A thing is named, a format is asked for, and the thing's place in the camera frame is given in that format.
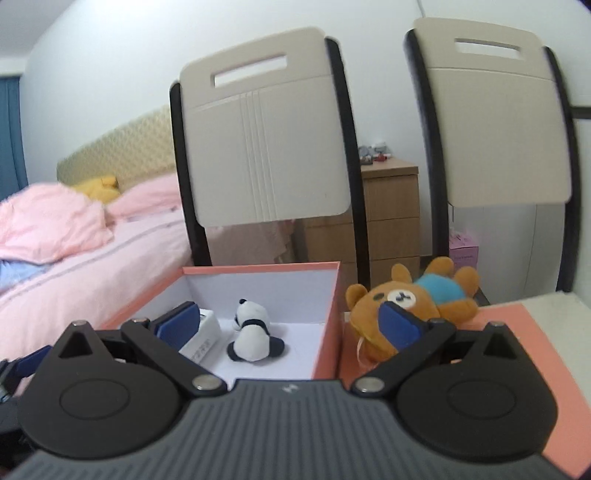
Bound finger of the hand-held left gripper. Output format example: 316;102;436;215
0;344;51;403

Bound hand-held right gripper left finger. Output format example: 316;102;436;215
45;301;228;398

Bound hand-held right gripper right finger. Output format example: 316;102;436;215
350;302;539;397

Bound brown bear plush toy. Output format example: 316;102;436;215
345;257;482;363

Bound pink storage box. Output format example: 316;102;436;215
99;261;345;382

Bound small white box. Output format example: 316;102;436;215
178;310;222;366

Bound panda plush toy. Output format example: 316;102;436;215
226;298;287;363

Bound bed with pink sheet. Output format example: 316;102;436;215
0;210;297;372

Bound light blue cloth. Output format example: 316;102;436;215
0;258;48;292

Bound pink carton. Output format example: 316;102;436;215
449;230;481;269

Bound wooden nightstand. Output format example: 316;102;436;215
295;157;421;288

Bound pink box lid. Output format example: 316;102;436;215
339;302;591;480

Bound pink fluffy blanket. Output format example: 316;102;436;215
0;174;184;265

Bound yellow plush toy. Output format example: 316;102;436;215
73;174;122;204

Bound beige chair with ribbed back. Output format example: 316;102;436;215
168;27;371;296

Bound beige padded headboard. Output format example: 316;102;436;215
56;105;179;191

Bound beige chair with plain back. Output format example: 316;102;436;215
403;17;583;296

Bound blue curtain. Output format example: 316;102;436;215
0;74;28;202

